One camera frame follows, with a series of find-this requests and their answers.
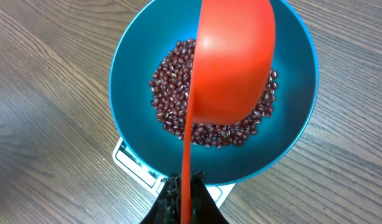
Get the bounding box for white kitchen scale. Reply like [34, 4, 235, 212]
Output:
[112, 138, 235, 208]

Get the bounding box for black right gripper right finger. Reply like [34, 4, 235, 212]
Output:
[190, 171, 229, 224]

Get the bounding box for red measuring scoop blue handle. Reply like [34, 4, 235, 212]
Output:
[180, 0, 276, 224]

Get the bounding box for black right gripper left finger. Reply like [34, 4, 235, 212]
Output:
[140, 174, 181, 224]

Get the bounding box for red beans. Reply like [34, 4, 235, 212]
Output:
[149, 39, 279, 149]

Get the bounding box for blue bowl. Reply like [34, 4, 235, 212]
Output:
[109, 0, 319, 185]

